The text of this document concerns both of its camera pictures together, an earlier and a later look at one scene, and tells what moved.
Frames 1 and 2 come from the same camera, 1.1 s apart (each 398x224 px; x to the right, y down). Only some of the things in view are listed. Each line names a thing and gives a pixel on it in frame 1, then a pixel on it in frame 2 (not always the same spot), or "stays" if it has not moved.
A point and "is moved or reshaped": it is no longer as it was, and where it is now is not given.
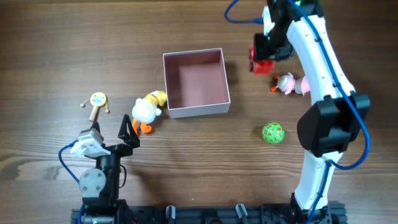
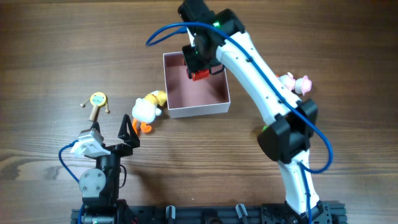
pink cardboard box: (196, 83) stays
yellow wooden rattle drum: (97, 100) stays
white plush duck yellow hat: (145, 110) stays
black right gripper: (261, 45) -> (195, 63)
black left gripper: (115, 149) stays
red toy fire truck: (259, 66) is moved or reshaped
